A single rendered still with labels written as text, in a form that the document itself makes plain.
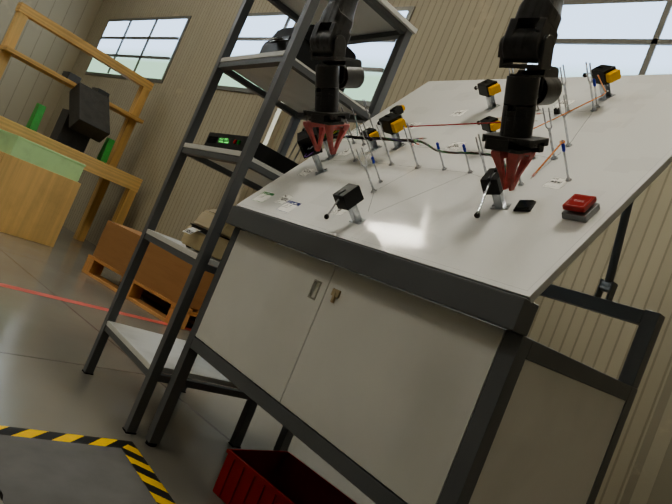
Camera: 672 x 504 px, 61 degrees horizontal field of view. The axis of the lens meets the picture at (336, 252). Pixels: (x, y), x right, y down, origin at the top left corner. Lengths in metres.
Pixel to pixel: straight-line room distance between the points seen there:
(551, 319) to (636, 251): 0.63
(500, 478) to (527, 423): 0.12
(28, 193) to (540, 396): 5.34
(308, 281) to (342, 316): 0.19
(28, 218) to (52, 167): 0.53
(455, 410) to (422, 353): 0.15
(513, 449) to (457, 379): 0.18
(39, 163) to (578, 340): 4.82
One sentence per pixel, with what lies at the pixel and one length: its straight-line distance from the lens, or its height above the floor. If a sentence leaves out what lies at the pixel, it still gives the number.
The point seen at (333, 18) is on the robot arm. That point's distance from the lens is 1.38.
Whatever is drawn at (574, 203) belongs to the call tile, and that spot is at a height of 1.10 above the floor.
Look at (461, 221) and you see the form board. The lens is 1.40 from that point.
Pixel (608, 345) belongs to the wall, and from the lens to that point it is 3.68.
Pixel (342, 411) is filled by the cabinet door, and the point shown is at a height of 0.48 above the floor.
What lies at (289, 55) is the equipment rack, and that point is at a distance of 2.15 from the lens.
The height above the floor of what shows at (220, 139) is 1.10.
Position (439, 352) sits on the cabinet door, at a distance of 1.24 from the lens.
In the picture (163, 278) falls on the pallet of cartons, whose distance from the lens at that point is 4.52.
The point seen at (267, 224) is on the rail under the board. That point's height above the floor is 0.84.
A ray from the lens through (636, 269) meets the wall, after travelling 3.75.
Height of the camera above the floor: 0.76
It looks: 3 degrees up
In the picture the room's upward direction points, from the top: 23 degrees clockwise
